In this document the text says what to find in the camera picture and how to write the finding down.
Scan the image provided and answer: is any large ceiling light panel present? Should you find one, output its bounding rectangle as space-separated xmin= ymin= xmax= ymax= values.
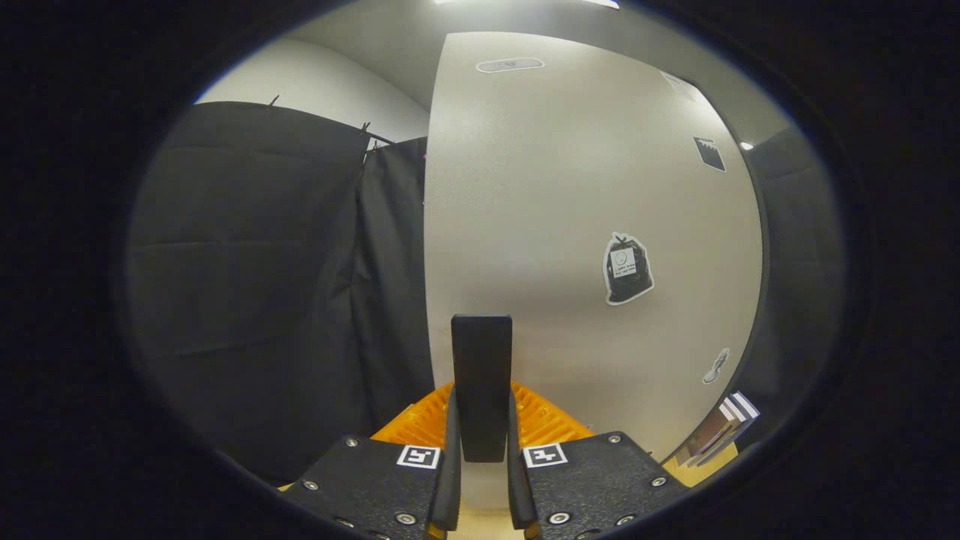
xmin=433 ymin=0 xmax=620 ymax=10

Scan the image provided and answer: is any pink book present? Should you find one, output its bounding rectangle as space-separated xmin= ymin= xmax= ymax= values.
xmin=675 ymin=409 xmax=732 ymax=467

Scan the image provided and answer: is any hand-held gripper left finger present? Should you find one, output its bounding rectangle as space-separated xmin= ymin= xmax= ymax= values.
xmin=281 ymin=382 xmax=462 ymax=540

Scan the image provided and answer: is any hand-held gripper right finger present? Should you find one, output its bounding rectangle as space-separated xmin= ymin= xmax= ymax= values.
xmin=506 ymin=381 xmax=691 ymax=540

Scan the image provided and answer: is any black backdrop cloth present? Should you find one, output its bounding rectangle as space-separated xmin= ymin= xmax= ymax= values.
xmin=126 ymin=101 xmax=847 ymax=481

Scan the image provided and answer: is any light grey cabinet door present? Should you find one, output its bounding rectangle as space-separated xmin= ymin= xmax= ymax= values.
xmin=424 ymin=31 xmax=764 ymax=511

